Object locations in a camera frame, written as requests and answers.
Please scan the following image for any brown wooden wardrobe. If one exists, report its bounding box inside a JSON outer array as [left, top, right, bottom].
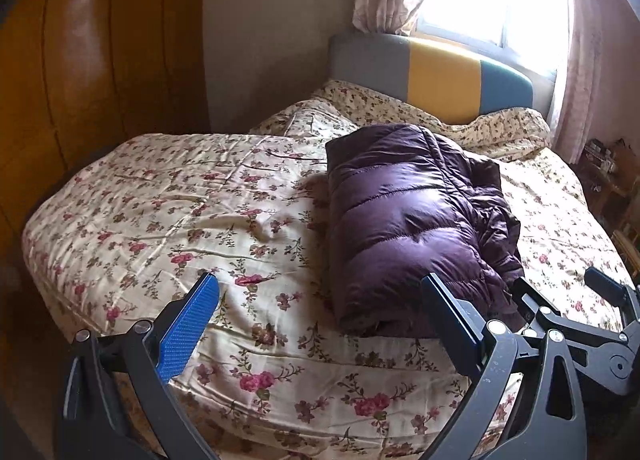
[[0, 0, 211, 261]]

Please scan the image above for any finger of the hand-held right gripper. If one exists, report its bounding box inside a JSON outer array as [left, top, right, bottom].
[[510, 278, 557, 336], [584, 267, 640, 337]]

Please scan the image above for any purple puffer jacket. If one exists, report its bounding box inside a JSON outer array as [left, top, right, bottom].
[[325, 124, 526, 338]]

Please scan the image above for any cream floral quilt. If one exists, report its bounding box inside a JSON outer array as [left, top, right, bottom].
[[22, 133, 636, 460]]

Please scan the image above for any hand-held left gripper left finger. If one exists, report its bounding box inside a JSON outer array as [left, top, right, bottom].
[[59, 271, 222, 460]]

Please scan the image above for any grey yellow blue headboard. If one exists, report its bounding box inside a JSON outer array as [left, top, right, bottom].
[[328, 33, 534, 126]]

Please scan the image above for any floral pillow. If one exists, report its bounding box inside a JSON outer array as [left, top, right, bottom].
[[249, 79, 552, 161]]

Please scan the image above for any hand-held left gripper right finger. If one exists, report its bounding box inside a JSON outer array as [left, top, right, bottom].
[[420, 273, 588, 460]]

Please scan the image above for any wooden chair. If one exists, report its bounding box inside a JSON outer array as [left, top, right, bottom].
[[612, 225, 640, 267]]

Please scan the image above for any cluttered wooden desk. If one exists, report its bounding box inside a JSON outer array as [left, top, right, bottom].
[[575, 137, 640, 241]]

